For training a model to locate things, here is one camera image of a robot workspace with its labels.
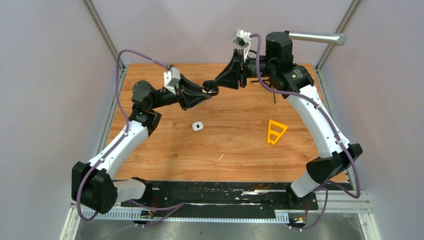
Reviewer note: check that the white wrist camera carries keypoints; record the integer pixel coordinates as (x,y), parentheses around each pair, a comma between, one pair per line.
(171,79)
(242,39)

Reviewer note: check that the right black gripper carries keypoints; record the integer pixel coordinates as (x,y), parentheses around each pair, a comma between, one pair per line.
(232,74)

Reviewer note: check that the yellow triangular plastic piece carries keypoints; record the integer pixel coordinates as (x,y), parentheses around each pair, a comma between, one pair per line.
(275,131)

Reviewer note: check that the black earbud charging case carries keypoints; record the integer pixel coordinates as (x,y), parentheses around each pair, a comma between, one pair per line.
(209,88)

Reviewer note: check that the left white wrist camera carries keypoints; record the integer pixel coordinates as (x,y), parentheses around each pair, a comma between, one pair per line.
(171,79)

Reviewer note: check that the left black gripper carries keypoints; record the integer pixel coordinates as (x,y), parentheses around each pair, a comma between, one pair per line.
(187,96)

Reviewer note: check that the silver microphone tube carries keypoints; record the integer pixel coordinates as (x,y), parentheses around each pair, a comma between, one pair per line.
(333,39)

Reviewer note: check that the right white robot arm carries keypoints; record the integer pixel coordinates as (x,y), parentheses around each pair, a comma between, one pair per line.
(271,61)

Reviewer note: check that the black tripod stand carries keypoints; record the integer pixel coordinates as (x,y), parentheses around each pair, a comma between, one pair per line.
(269,85)

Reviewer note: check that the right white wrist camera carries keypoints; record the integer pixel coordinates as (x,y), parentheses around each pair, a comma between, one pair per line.
(242,39)

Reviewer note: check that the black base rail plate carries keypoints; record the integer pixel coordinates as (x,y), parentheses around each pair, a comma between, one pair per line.
(226,200)

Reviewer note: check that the white earbud charging case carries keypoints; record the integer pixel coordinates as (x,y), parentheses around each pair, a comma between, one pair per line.
(197,126)

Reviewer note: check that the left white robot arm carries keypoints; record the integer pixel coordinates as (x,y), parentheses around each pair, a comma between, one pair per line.
(92,183)

